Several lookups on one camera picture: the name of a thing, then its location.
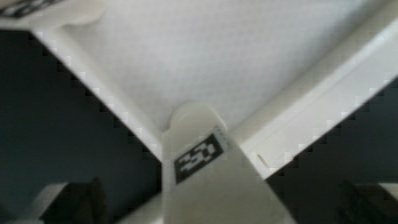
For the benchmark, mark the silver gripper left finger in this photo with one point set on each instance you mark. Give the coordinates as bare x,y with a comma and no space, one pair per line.
71,203

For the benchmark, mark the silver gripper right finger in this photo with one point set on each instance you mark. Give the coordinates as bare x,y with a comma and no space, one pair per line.
369,203

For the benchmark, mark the white desk leg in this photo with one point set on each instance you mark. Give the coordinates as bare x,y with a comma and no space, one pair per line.
216,192
49,13

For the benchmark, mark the white desk top tray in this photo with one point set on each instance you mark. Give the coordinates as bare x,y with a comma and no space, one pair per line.
223,51

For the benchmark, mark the white front fence rail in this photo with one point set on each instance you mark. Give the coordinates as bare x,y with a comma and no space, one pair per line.
302,116

